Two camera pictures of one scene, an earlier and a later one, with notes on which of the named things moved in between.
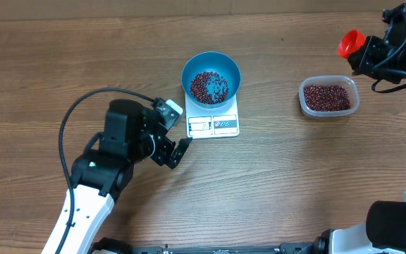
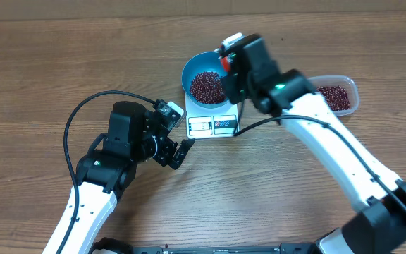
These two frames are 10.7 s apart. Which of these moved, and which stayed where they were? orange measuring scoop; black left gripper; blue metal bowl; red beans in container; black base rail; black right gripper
Moved: black right gripper; orange measuring scoop
Stayed: black left gripper; red beans in container; black base rail; blue metal bowl
